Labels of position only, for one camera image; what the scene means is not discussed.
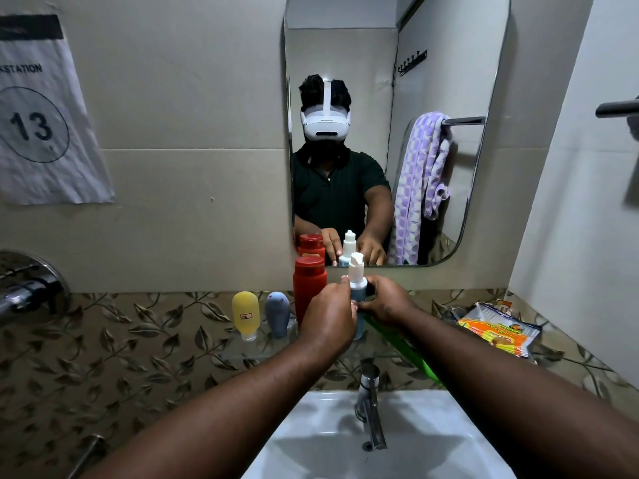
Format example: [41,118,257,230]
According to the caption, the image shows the person's right hand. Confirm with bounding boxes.
[357,275,420,330]

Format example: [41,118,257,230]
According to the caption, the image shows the person's left hand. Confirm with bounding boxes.
[298,276,359,355]

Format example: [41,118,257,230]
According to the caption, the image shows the white paper sign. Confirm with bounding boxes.
[0,13,116,206]

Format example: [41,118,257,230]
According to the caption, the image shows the blue white spray bottle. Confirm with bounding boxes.
[347,251,369,341]

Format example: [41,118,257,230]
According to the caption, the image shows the rounded wall mirror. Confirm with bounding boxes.
[282,0,512,269]

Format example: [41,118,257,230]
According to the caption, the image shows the white wash basin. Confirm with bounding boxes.
[241,389,518,479]

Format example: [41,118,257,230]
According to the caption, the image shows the orange yellow sachet packets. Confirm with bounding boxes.
[457,299,543,360]

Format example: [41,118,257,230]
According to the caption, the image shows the small blue-grey bottle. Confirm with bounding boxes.
[264,291,291,340]

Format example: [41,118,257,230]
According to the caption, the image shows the person's left forearm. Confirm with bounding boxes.
[79,339,340,479]

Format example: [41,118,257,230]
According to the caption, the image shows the chrome wall spout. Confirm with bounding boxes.
[67,433,106,479]

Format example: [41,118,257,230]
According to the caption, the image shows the chrome basin tap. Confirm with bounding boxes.
[354,363,388,452]

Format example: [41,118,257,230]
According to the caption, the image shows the glass wall shelf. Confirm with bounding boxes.
[219,319,380,366]

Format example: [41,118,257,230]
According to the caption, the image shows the chrome towel bar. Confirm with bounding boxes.
[594,96,639,143]

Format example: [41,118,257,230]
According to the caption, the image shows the person's right forearm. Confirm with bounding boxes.
[394,309,639,479]

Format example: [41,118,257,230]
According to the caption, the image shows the green pump bottle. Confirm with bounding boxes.
[363,313,444,387]

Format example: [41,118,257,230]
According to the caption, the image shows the red bottle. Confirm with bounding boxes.
[292,255,328,329]

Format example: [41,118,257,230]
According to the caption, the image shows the small yellow bottle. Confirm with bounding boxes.
[231,291,261,343]

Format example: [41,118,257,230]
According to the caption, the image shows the chrome shower mixer valve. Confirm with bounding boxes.
[0,249,71,327]

